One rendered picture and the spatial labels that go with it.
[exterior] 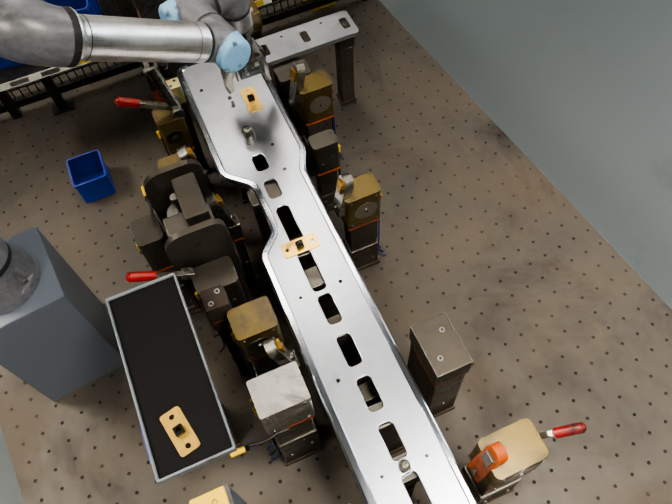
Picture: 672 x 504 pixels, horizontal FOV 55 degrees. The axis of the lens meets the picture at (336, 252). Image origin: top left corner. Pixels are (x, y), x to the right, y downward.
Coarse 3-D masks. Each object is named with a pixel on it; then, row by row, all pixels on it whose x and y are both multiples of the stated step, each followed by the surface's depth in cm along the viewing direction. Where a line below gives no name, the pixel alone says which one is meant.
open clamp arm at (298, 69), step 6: (294, 66) 159; (300, 66) 158; (294, 72) 158; (300, 72) 158; (294, 78) 160; (300, 78) 159; (294, 84) 162; (300, 84) 161; (294, 90) 163; (300, 90) 163; (294, 96) 164; (288, 102) 168; (294, 102) 165; (294, 108) 167; (300, 108) 168
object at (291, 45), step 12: (336, 12) 184; (312, 24) 182; (324, 24) 181; (336, 24) 181; (276, 36) 180; (288, 36) 180; (300, 36) 180; (312, 36) 179; (324, 36) 179; (336, 36) 179; (348, 36) 179; (276, 48) 178; (288, 48) 177; (300, 48) 177; (312, 48) 177; (276, 60) 176
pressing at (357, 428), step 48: (192, 96) 170; (240, 96) 170; (240, 144) 162; (288, 144) 161; (288, 192) 154; (288, 240) 147; (336, 240) 147; (288, 288) 141; (336, 288) 140; (336, 336) 135; (384, 336) 134; (336, 384) 130; (384, 384) 129; (336, 432) 125; (432, 432) 124; (384, 480) 120; (432, 480) 120
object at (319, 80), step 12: (324, 72) 166; (312, 84) 164; (324, 84) 164; (300, 96) 164; (312, 96) 165; (324, 96) 167; (312, 108) 168; (324, 108) 170; (312, 120) 172; (324, 120) 175; (312, 132) 177; (312, 168) 190
